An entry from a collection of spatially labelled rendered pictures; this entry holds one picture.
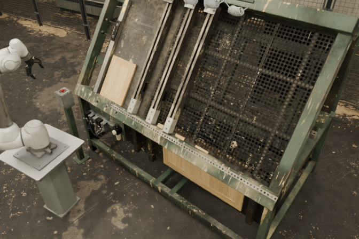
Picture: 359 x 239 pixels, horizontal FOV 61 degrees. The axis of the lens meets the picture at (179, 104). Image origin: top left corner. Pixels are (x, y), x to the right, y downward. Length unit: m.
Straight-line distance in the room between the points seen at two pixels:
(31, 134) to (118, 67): 0.97
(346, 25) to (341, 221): 1.94
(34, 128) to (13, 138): 0.17
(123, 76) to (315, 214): 2.25
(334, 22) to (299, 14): 0.22
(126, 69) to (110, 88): 0.26
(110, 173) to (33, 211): 0.81
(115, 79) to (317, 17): 1.80
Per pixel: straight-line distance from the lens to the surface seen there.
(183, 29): 2.55
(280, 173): 2.14
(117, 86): 2.92
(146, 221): 3.06
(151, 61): 2.65
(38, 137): 2.65
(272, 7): 2.26
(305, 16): 2.18
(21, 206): 3.50
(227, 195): 2.80
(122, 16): 3.03
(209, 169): 2.32
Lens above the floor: 2.56
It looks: 36 degrees down
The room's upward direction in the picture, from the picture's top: straight up
